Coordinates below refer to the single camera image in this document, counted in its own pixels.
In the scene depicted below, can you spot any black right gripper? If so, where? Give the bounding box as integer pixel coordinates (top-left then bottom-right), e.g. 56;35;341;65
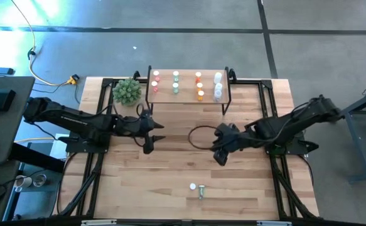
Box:
212;123;249;166

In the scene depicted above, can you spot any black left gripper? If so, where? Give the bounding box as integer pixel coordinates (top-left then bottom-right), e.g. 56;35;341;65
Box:
119;109;166;155

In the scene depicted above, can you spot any green potted plant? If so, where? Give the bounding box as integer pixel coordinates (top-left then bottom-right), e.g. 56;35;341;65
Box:
112;77;143;107

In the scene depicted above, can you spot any grey metal stand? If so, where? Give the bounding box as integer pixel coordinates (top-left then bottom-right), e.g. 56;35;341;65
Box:
326;86;366;185

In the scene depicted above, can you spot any paper cup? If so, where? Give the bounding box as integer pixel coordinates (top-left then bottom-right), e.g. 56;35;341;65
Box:
14;175;33;193

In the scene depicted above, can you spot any black office desk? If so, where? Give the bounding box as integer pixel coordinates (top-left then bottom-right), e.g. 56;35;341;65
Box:
0;76;36;166

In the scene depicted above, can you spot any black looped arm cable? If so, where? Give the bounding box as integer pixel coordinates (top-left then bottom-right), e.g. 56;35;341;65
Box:
188;125;221;151

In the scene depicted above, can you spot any wooden shelf black metal frame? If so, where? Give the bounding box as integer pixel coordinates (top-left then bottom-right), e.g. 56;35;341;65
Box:
144;65;233;116

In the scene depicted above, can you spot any silver metal bracket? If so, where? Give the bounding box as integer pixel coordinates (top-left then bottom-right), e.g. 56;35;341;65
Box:
257;220;292;226
81;219;117;226

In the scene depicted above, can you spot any yellow extension cable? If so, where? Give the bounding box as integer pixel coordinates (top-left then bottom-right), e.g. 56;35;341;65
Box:
11;0;77;86

